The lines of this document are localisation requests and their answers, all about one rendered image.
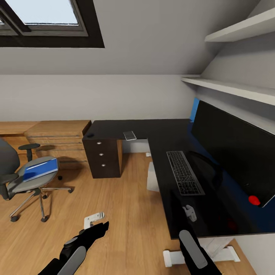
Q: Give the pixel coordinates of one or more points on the folder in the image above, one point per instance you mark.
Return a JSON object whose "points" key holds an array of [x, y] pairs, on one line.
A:
{"points": [[38, 170]]}

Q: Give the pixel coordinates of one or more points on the monitor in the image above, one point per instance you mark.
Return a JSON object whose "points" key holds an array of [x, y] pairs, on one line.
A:
{"points": [[245, 151]]}

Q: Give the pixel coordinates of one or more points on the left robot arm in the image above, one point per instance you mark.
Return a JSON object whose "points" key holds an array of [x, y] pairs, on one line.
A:
{"points": [[74, 251]]}

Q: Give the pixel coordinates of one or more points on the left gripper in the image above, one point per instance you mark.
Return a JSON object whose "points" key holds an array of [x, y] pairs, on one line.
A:
{"points": [[97, 231]]}

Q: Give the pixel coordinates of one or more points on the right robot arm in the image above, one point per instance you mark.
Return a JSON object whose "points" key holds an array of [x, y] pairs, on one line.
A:
{"points": [[195, 256]]}

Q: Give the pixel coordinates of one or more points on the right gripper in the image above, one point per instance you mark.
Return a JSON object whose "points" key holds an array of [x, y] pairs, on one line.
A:
{"points": [[177, 209]]}

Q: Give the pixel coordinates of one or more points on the swivel chair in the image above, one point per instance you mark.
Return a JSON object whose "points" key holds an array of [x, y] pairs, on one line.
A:
{"points": [[11, 179]]}

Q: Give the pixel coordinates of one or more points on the notebook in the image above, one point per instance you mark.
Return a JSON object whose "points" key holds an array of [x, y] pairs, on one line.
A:
{"points": [[130, 135]]}

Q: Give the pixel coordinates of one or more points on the keyboard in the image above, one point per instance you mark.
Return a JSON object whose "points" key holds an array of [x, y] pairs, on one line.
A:
{"points": [[185, 178]]}

